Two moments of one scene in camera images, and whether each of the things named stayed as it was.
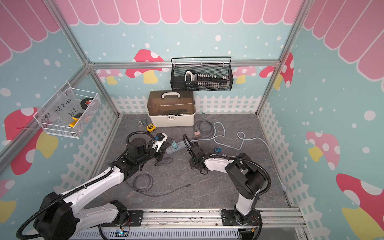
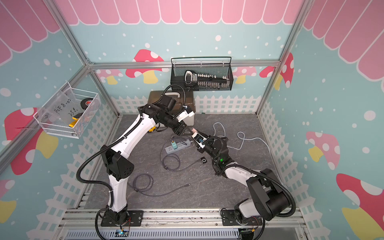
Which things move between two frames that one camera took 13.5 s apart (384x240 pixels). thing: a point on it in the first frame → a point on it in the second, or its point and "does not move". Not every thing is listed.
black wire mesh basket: (201, 73) does not move
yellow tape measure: (150, 128) does not move
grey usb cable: (156, 164) → (173, 170)
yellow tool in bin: (72, 125) does not move
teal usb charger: (174, 145) does not move
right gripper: (191, 163) → (200, 148)
